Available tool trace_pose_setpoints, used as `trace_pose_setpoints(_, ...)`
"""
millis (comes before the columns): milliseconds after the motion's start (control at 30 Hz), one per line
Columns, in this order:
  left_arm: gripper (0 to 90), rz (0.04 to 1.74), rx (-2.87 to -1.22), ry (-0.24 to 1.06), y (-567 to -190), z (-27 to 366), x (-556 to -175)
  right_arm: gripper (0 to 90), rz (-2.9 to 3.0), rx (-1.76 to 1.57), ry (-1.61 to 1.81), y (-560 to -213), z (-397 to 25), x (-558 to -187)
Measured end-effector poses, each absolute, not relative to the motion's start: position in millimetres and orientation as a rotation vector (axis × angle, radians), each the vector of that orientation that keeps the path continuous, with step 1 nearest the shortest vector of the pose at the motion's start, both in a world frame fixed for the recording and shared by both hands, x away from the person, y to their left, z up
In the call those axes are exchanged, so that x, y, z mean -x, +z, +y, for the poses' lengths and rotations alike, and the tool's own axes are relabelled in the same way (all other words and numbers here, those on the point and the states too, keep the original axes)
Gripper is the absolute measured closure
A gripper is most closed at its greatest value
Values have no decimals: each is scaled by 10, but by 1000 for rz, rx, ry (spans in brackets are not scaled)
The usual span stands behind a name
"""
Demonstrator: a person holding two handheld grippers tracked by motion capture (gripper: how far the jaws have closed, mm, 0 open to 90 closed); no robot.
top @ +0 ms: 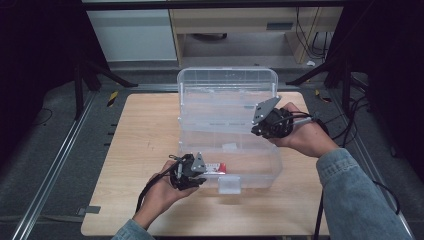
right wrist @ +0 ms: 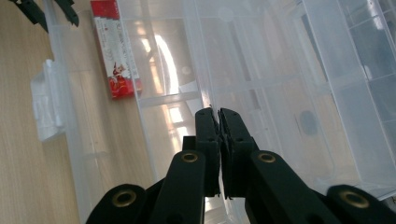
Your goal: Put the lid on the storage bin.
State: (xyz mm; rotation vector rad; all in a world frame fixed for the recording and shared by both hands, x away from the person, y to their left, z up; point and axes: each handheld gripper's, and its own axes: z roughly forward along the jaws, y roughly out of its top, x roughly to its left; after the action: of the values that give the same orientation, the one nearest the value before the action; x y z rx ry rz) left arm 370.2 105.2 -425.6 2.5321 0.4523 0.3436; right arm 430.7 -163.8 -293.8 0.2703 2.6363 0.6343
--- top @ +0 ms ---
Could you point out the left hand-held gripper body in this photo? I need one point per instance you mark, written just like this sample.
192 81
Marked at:
188 168

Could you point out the black stand legs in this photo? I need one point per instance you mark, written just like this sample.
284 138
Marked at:
336 71
79 86

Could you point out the red and white medicine box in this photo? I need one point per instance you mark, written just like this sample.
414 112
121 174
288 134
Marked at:
216 168

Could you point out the white cabinet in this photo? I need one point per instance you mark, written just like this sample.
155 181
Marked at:
133 33

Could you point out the yellow and black tape strip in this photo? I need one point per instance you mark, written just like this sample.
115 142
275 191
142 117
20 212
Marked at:
112 98
322 96

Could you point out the person's left hand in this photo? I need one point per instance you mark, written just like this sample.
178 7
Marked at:
160 196

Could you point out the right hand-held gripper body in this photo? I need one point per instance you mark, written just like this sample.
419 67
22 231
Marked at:
271 121

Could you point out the clear plastic storage box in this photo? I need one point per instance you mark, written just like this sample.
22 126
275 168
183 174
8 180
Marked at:
216 110

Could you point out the person's right hand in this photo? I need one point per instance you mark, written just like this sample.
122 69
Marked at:
303 136

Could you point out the grey tape piece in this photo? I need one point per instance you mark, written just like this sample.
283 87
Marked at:
89 210

